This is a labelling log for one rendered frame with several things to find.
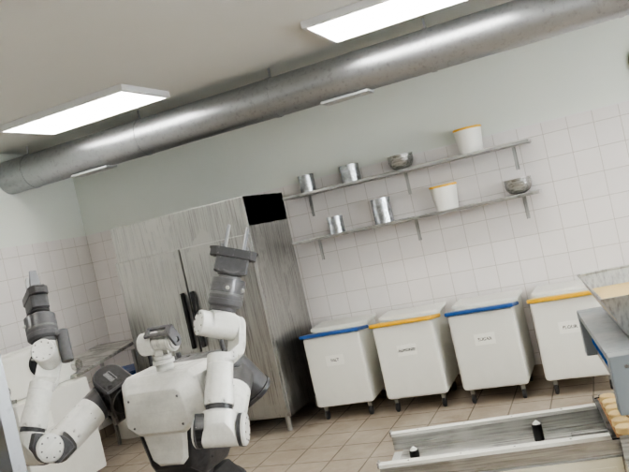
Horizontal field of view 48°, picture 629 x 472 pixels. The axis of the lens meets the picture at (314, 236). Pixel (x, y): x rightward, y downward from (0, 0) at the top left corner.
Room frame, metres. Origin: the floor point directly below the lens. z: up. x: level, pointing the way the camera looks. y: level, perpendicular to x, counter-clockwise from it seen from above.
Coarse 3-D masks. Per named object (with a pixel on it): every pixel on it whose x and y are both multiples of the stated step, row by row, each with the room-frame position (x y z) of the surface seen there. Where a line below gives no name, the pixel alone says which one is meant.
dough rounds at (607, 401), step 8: (600, 400) 2.36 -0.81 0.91; (608, 400) 2.30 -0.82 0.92; (608, 408) 2.23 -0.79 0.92; (616, 408) 2.22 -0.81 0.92; (608, 416) 2.19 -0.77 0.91; (616, 416) 2.16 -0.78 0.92; (624, 416) 2.16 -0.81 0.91; (616, 424) 2.10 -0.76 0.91; (624, 424) 2.06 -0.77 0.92; (616, 432) 2.06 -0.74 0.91; (624, 432) 2.04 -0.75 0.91
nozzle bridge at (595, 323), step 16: (592, 320) 2.34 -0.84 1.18; (608, 320) 2.29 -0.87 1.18; (592, 336) 2.15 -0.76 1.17; (608, 336) 2.08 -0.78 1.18; (624, 336) 2.04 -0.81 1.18; (592, 352) 2.51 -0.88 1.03; (608, 352) 1.91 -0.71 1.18; (624, 352) 1.88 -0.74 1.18; (608, 368) 1.91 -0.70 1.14; (624, 368) 1.86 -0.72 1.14; (624, 384) 1.86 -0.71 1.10; (624, 400) 1.86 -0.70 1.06
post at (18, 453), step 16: (0, 368) 1.22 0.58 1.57; (0, 384) 1.22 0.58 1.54; (0, 400) 1.21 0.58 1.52; (0, 416) 1.20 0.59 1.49; (0, 432) 1.21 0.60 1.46; (16, 432) 1.23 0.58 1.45; (0, 448) 1.21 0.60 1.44; (16, 448) 1.22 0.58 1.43; (0, 464) 1.21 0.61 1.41; (16, 464) 1.21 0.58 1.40
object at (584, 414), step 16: (512, 416) 2.42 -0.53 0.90; (528, 416) 2.40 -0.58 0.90; (544, 416) 2.39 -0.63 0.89; (560, 416) 2.38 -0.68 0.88; (576, 416) 2.36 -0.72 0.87; (592, 416) 2.35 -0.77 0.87; (400, 432) 2.52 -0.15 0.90; (416, 432) 2.50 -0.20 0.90; (432, 432) 2.48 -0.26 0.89; (448, 432) 2.47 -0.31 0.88; (464, 432) 2.46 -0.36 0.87; (480, 432) 2.44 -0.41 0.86; (496, 432) 2.43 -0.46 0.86; (512, 432) 2.42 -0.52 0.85; (528, 432) 2.40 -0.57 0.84; (400, 448) 2.51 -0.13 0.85
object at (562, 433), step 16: (544, 432) 2.37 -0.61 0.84; (560, 432) 2.34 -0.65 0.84; (432, 448) 2.46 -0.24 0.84; (448, 448) 2.43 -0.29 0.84; (464, 448) 2.39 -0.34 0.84; (480, 448) 2.36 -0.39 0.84; (544, 464) 2.11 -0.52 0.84; (560, 464) 2.09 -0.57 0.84; (576, 464) 2.08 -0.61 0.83; (592, 464) 2.07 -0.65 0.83; (608, 464) 2.06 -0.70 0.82
